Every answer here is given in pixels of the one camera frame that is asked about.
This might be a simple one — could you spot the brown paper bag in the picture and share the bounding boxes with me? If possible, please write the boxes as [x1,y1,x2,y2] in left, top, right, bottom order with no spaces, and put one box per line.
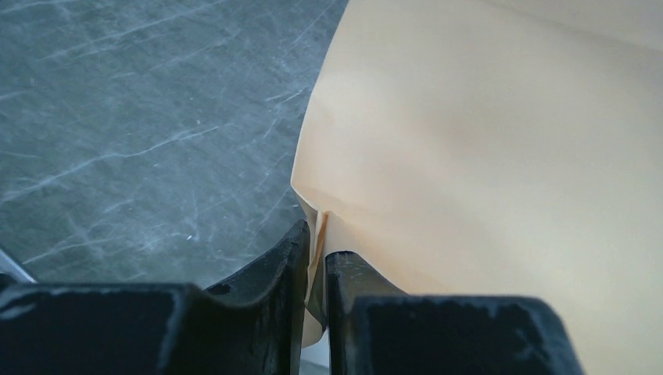
[291,1,662,374]

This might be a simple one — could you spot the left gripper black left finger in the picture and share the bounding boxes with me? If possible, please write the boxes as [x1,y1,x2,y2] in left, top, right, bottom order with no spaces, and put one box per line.
[1,220,310,374]

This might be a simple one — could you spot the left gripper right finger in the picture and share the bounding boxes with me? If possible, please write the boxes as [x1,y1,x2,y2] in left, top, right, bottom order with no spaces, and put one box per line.
[325,252,583,374]

